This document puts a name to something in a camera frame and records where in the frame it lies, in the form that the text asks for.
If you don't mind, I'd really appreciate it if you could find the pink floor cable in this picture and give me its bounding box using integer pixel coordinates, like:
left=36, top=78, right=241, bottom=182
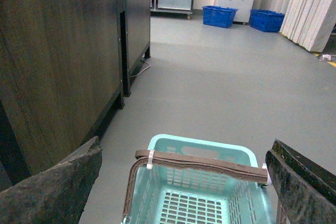
left=129, top=59, right=151, bottom=78

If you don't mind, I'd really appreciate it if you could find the white folding partition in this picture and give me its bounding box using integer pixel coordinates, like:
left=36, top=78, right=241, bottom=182
left=280, top=0, right=335, bottom=52

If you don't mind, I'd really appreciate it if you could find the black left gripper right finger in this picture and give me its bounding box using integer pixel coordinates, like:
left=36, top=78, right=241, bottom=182
left=265, top=140, right=335, bottom=223

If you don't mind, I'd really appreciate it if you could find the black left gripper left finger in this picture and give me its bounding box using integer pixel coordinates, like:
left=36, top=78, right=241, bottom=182
left=1, top=136, right=102, bottom=223

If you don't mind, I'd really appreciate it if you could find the dark wooden display cabinet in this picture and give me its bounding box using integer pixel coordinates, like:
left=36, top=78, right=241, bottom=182
left=1, top=0, right=121, bottom=184

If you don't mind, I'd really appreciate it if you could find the blue plastic crate right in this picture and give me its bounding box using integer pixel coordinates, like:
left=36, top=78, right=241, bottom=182
left=250, top=9, right=285, bottom=33

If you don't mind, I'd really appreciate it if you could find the blue plastic crate left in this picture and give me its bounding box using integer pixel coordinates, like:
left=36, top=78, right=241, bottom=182
left=203, top=6, right=238, bottom=28

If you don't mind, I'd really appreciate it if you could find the teal plastic shopping basket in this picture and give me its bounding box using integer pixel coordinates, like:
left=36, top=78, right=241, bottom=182
left=121, top=134, right=276, bottom=223

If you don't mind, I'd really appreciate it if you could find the blue plastic crate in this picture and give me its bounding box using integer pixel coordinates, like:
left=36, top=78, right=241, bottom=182
left=203, top=6, right=238, bottom=28
left=250, top=9, right=285, bottom=33

